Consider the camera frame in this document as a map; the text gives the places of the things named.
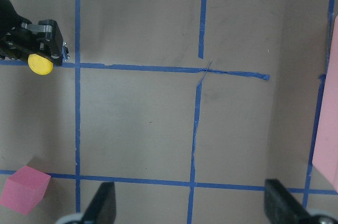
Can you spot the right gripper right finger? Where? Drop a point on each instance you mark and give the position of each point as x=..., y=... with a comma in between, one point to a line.
x=281, y=207

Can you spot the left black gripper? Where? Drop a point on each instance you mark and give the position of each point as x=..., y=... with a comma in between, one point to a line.
x=20, y=37

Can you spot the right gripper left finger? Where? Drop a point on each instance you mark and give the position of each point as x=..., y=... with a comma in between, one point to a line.
x=102, y=208

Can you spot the yellow black push button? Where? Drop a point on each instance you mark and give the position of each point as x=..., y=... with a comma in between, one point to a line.
x=43, y=62

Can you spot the pink plastic bin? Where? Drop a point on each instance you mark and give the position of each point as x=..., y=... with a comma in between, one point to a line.
x=325, y=151

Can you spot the pink cube far side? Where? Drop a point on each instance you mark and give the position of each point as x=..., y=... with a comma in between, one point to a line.
x=24, y=190

